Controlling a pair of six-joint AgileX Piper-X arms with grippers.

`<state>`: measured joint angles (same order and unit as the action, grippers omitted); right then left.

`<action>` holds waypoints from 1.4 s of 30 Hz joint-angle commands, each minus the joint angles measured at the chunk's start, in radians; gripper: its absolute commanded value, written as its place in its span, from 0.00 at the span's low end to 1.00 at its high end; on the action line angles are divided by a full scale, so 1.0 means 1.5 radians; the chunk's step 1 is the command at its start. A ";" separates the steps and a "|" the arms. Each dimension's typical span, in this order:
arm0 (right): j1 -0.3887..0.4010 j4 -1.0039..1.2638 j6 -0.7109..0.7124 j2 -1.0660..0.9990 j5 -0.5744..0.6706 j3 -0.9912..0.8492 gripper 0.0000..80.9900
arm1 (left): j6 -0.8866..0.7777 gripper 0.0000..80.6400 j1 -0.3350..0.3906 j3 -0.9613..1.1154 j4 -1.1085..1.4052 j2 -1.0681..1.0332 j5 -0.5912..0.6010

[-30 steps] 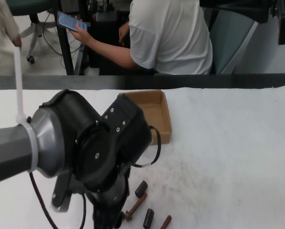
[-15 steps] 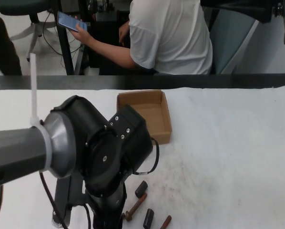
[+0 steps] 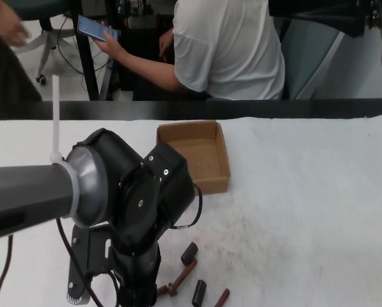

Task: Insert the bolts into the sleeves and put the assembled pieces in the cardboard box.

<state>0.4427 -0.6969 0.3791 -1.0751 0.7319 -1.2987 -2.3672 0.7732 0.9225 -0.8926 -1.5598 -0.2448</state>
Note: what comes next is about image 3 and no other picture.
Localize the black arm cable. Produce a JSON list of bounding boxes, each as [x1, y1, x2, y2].
[[56, 216, 121, 307]]

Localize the person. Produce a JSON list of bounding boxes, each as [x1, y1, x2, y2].
[[96, 0, 287, 101]]

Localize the smartphone with lit screen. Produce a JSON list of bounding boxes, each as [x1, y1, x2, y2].
[[77, 13, 120, 43]]

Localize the black looped wrist cable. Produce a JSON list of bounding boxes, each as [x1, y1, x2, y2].
[[174, 183, 204, 230]]

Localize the white zip tie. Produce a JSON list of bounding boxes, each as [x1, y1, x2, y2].
[[49, 75, 65, 164]]

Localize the black cylindrical sleeve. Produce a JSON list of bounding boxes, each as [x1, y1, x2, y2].
[[191, 279, 209, 306], [180, 242, 200, 266]]

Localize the open cardboard box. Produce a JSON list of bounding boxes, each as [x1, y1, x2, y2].
[[155, 120, 232, 195]]

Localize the black desk leg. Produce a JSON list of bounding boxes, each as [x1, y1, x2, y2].
[[72, 0, 102, 102]]

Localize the person's hand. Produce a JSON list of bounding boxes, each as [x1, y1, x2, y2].
[[0, 12, 31, 49]]

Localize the dark brown cable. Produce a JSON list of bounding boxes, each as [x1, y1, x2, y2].
[[0, 234, 14, 307]]

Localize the office chair with white base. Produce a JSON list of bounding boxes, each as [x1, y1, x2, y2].
[[18, 0, 80, 86]]

